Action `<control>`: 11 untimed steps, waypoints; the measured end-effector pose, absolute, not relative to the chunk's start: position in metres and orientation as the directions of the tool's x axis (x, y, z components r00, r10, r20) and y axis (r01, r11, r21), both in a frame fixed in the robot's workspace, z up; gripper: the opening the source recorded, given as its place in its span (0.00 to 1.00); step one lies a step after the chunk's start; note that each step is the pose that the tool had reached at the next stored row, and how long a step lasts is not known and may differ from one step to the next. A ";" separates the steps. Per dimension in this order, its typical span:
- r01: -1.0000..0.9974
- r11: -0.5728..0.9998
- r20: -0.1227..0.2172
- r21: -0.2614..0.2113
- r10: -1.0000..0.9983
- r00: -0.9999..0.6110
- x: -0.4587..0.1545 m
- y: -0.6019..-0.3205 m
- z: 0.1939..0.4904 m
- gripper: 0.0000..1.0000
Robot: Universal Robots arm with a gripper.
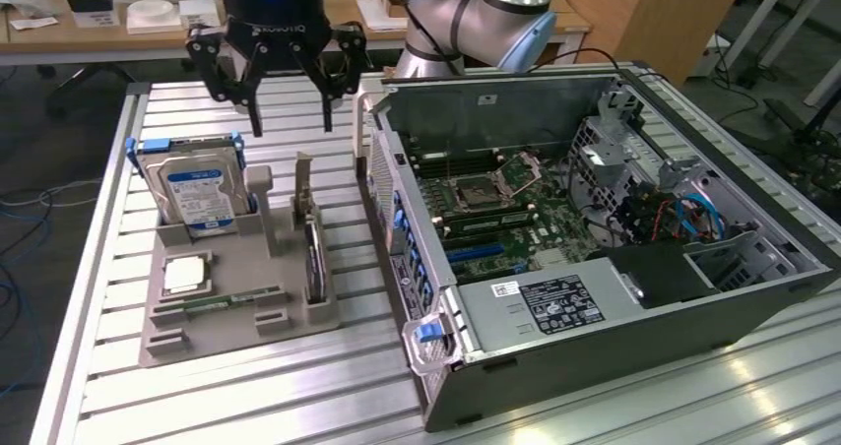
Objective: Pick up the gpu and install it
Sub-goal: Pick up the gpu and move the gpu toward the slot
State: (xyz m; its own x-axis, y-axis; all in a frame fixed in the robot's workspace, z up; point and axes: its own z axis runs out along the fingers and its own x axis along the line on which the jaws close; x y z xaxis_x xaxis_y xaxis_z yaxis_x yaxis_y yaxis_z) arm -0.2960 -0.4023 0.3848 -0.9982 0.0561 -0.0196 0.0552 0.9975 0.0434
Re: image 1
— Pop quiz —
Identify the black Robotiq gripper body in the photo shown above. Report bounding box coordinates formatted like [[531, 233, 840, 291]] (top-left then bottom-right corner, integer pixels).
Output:
[[218, 0, 334, 78]]

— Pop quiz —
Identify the GPU card with metal bracket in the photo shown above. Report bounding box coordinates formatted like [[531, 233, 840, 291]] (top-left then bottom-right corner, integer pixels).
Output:
[[291, 151, 331, 304]]

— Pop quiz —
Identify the cardboard box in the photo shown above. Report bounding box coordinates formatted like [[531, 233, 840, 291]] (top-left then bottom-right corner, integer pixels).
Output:
[[356, 0, 414, 33]]

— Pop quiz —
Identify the small white box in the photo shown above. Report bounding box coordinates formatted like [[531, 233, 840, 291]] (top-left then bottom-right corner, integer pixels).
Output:
[[178, 0, 222, 28]]

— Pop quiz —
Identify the white box with round dish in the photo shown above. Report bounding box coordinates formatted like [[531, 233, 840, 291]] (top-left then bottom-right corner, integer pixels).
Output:
[[126, 0, 184, 36]]

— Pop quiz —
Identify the hard disk with blue rails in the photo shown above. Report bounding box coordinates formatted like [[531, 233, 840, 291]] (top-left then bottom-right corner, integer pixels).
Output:
[[124, 133, 250, 242]]

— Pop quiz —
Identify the black and white box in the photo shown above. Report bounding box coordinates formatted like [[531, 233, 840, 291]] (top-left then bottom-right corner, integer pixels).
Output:
[[65, 0, 117, 29]]

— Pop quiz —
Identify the wooden desk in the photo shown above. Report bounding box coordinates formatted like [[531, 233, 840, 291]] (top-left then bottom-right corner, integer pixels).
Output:
[[0, 0, 594, 66]]

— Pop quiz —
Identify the white paper slip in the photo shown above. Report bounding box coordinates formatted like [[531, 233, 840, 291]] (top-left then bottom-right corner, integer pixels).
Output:
[[8, 16, 60, 31]]

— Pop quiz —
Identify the green installed RAM stick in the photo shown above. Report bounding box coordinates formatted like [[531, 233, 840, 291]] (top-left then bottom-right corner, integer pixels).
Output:
[[438, 211, 537, 233]]

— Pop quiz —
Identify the silver CPU chip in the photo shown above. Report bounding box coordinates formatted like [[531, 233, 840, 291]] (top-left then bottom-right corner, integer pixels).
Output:
[[162, 256, 212, 297]]

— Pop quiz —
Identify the grey printed parts rack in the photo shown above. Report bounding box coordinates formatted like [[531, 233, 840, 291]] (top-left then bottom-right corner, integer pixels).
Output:
[[136, 164, 344, 368]]

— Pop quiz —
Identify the blue expansion slot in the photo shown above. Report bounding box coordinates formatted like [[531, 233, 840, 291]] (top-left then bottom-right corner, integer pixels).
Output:
[[446, 241, 513, 264]]

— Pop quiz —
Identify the perforated silver disk bay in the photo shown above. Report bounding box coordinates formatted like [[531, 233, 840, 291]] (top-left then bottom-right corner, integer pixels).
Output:
[[565, 115, 661, 211]]

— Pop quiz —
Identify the green motherboard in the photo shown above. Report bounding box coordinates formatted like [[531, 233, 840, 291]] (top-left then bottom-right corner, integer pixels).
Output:
[[399, 134, 597, 286]]

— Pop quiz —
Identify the green loose RAM stick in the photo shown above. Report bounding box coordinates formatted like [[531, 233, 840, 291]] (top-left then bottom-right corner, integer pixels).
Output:
[[155, 289, 279, 314]]

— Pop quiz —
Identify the wooden cabinet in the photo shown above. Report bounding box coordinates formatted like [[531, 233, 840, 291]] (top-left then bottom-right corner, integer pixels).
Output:
[[549, 0, 752, 86]]

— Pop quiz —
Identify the grey power supply unit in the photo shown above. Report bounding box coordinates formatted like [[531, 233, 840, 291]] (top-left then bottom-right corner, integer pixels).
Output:
[[455, 257, 650, 356]]

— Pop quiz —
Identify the black floor stand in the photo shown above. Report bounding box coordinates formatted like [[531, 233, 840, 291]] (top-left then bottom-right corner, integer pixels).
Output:
[[761, 83, 841, 195]]

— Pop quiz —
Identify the open grey PC case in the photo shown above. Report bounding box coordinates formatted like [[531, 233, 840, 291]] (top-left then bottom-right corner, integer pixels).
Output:
[[354, 60, 832, 434]]

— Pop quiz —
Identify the dark open drive bay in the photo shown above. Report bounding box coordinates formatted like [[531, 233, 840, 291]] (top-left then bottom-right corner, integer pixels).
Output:
[[681, 226, 800, 294]]

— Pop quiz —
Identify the CPU socket with metal frame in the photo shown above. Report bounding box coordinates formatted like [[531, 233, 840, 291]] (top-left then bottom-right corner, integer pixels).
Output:
[[453, 151, 547, 216]]

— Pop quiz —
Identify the black cable behind case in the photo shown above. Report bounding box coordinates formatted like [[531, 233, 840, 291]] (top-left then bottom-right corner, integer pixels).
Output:
[[539, 47, 623, 75]]

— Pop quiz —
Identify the blue floor cable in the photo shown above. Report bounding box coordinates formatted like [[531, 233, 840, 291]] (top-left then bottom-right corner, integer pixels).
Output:
[[0, 177, 101, 398]]

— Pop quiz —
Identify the red and black wire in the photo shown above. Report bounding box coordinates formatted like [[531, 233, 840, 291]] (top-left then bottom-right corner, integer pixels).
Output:
[[645, 197, 679, 242]]

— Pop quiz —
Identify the blue data wire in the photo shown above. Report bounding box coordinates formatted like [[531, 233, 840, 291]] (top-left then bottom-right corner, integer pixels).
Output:
[[677, 192, 726, 243]]

